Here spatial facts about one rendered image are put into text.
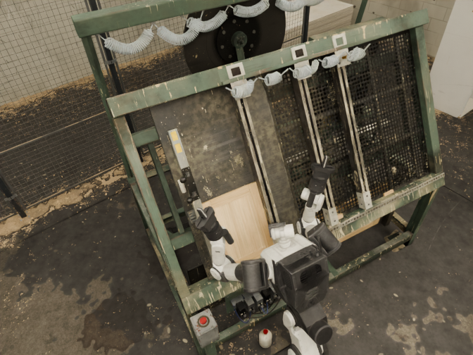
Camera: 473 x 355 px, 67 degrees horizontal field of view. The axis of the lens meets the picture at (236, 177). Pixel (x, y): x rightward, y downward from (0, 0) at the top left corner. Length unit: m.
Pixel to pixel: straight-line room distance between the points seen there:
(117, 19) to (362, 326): 2.78
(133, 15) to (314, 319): 1.91
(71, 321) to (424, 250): 3.19
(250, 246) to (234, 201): 0.32
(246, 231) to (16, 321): 2.24
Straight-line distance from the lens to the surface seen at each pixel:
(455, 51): 5.44
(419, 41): 2.97
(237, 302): 2.37
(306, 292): 1.81
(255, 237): 2.30
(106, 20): 2.25
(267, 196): 2.23
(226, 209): 2.17
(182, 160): 2.02
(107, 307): 3.43
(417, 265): 3.68
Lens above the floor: 2.85
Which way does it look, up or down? 43 degrees down
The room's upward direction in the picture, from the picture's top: 4 degrees counter-clockwise
